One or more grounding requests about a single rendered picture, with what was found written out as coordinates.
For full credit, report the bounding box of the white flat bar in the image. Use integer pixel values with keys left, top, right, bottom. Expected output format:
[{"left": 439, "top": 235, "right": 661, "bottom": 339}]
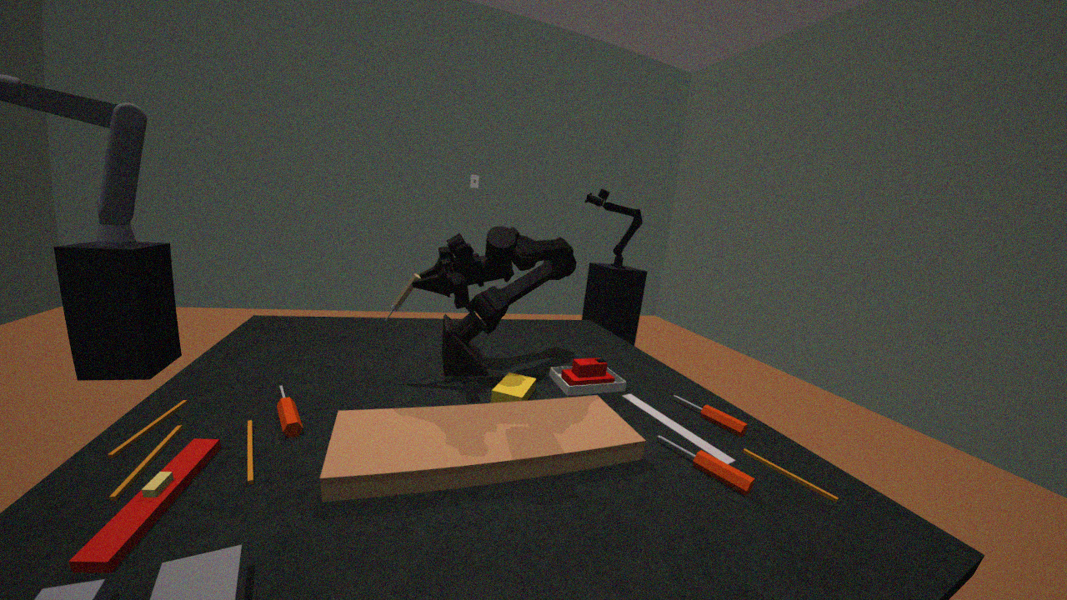
[{"left": 622, "top": 394, "right": 736, "bottom": 464}]

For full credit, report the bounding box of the orange thin rod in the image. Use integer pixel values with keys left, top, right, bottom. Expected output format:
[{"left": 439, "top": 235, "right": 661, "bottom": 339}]
[
  {"left": 743, "top": 448, "right": 839, "bottom": 503},
  {"left": 108, "top": 400, "right": 188, "bottom": 458},
  {"left": 110, "top": 425, "right": 184, "bottom": 501},
  {"left": 246, "top": 420, "right": 254, "bottom": 485}
]

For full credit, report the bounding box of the orange-handled awl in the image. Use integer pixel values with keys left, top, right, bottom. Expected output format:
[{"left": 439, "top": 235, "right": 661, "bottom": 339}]
[
  {"left": 674, "top": 395, "right": 748, "bottom": 437},
  {"left": 277, "top": 386, "right": 303, "bottom": 438},
  {"left": 657, "top": 436, "right": 755, "bottom": 498}
]

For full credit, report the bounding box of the tan wooden floor panel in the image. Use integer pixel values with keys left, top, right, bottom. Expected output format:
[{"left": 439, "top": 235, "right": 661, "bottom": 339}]
[{"left": 320, "top": 395, "right": 646, "bottom": 503}]

